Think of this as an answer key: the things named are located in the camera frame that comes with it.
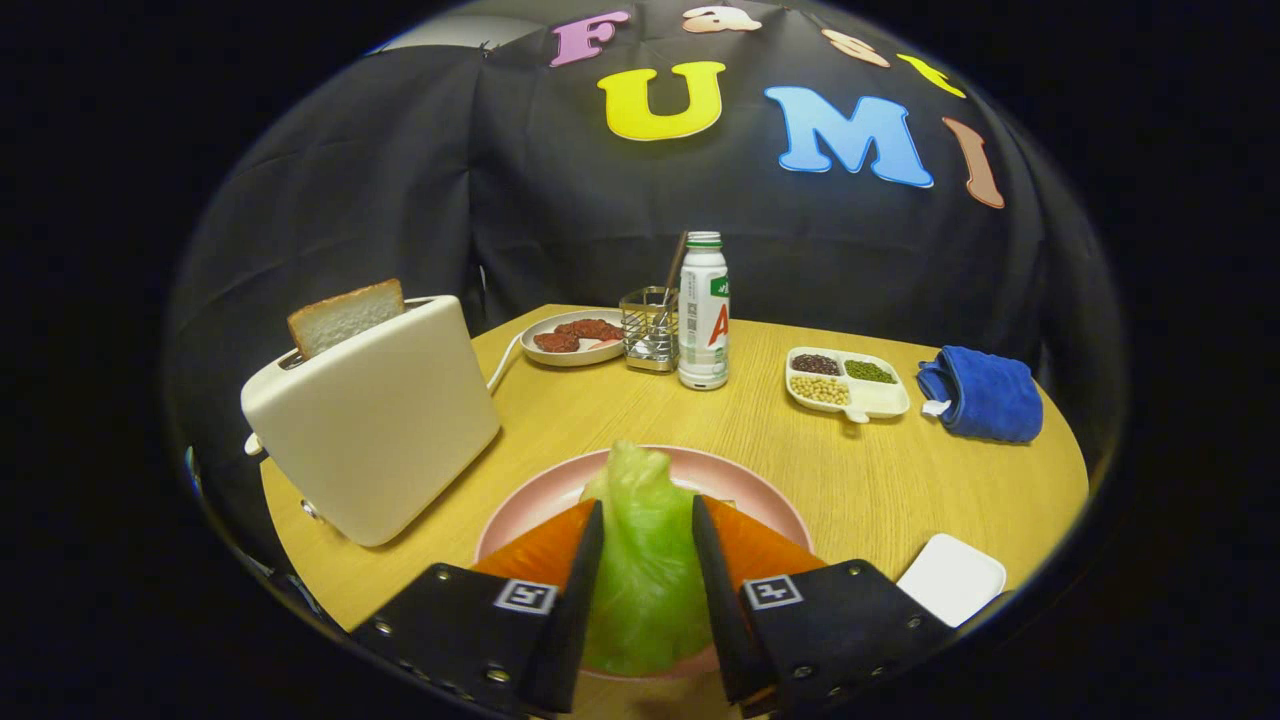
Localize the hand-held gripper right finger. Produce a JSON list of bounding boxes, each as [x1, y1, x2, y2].
[[690, 494, 956, 719]]

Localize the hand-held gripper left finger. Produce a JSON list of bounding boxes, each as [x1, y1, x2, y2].
[[350, 498, 606, 716]]

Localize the green lettuce leaf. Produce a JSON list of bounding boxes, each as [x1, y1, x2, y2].
[[580, 438, 716, 679]]

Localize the toast bread slice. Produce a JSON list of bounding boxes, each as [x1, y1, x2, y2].
[[287, 278, 407, 361]]

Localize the round pink plate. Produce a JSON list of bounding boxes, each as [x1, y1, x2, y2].
[[474, 445, 815, 683]]

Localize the yellow soybeans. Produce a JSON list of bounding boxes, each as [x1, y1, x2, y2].
[[790, 375, 852, 407]]

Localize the white rounded rectangular plate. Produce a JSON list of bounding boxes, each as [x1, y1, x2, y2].
[[895, 533, 1008, 629]]

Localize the white divided dish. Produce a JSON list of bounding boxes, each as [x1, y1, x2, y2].
[[784, 346, 912, 424]]

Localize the white bottle with green cap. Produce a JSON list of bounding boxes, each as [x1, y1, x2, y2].
[[677, 231, 731, 391]]

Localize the round grey plate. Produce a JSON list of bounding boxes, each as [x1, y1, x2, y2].
[[520, 308, 627, 367]]

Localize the cream white toaster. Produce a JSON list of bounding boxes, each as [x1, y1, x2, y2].
[[240, 294, 501, 548]]

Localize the blue towel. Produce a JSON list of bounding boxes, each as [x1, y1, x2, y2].
[[915, 345, 1045, 444]]

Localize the black backdrop cloth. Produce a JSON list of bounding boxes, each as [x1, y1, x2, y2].
[[165, 0, 1126, 521]]

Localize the white toaster cable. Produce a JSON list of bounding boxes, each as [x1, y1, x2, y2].
[[485, 330, 526, 393]]

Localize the metal wire utensil holder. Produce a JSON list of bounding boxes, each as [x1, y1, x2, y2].
[[619, 286, 681, 373]]

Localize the metal utensil with handle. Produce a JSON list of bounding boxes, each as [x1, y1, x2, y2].
[[655, 230, 689, 331]]

